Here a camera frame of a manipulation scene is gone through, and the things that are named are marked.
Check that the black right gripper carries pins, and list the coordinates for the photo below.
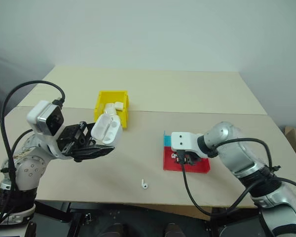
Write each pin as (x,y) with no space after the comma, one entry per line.
(191,159)

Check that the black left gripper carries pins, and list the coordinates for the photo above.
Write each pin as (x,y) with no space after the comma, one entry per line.
(72,137)

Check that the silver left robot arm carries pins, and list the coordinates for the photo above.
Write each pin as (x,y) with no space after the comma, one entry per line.
(27,170)

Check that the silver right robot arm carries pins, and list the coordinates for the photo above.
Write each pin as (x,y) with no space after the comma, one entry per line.
(239,150)

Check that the yellow plastic bin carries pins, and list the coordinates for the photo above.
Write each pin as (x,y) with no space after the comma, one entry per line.
(99,103)

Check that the white earbud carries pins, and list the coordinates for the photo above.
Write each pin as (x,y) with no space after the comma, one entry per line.
(173,155)
(144,185)

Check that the red tray with blue end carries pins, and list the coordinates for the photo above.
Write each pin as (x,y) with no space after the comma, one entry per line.
(170,165)

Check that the dark rounded shape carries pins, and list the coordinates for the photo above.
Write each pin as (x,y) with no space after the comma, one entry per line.
(174,229)
(118,229)

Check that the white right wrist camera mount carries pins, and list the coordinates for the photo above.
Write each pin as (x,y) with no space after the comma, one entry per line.
(185,140)

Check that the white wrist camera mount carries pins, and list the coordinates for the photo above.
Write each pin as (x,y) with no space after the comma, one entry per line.
(43,116)
(185,140)

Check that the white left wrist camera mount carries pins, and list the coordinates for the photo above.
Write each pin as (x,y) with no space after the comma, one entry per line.
(43,116)

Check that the black frame under table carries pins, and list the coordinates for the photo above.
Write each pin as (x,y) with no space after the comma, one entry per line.
(54,212)

